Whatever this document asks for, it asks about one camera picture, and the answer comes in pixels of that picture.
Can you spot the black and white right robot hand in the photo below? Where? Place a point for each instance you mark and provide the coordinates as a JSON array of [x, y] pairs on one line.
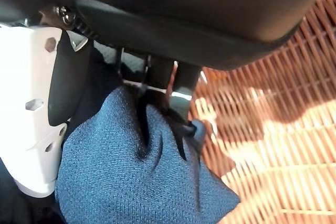
[[183, 11]]

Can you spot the navy blue garment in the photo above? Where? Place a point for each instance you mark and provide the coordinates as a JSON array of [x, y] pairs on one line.
[[118, 169]]

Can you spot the rectangular wicker laundry basket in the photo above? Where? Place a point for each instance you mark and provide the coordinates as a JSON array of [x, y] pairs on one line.
[[275, 155]]

